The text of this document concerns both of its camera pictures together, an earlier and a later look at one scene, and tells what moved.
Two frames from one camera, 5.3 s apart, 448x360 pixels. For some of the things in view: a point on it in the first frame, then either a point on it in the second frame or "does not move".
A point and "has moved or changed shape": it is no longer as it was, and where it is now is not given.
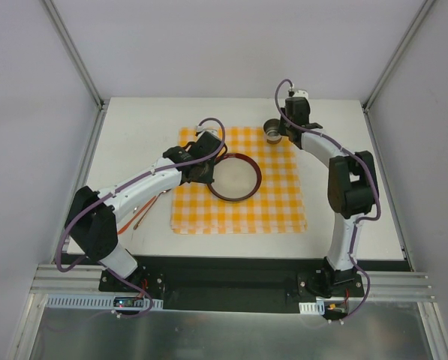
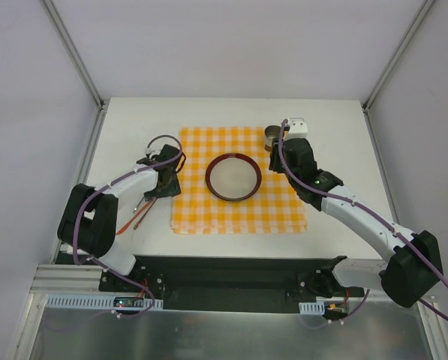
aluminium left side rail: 85,166 does not move
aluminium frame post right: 422,10 does not move
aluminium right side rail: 375,144 does not move
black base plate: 241,283 does not move
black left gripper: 202,172 to 167,186
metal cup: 272,130 has moved or changed shape
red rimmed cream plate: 236,177 does not move
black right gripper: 288,132 to 277,157
